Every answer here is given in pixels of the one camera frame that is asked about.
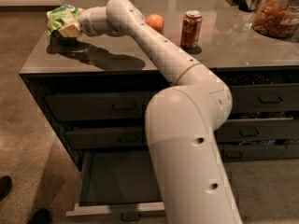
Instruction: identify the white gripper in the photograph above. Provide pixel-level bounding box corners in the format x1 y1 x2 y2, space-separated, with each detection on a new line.
58 7 109 38

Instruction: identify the green rice chip bag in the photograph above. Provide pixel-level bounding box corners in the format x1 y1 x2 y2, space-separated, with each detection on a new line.
47 4 84 38

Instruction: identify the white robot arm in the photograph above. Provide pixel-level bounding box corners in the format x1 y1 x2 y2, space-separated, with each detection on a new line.
59 0 242 224

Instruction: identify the top left drawer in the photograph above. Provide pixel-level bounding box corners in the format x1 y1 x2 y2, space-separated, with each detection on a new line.
46 91 153 121

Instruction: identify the middle left drawer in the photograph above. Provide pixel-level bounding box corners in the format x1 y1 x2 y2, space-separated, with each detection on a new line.
64 127 146 149

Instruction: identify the open bottom left drawer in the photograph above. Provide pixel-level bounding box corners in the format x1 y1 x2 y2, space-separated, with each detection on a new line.
66 149 165 223

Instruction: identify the top right drawer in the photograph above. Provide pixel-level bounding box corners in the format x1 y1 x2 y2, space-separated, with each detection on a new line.
220 72 299 113

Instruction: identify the grey kitchen island cabinet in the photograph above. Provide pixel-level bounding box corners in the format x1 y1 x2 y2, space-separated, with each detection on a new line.
21 0 298 164

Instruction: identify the orange fruit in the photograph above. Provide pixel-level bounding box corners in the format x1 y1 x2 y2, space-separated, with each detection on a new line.
146 14 164 34

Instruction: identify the red cola can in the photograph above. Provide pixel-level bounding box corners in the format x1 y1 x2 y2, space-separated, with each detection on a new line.
180 10 203 49

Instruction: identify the black shoe upper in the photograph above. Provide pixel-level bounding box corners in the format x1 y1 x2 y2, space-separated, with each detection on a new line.
0 175 12 202

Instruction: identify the black shoe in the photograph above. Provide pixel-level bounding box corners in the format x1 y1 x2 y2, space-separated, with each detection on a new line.
0 175 12 202
27 208 52 224

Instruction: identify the black shoe lower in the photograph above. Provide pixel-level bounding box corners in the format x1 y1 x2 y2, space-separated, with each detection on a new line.
27 208 52 224

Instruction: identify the glass jar of snacks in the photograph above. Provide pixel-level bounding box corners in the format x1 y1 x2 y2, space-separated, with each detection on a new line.
252 0 299 38

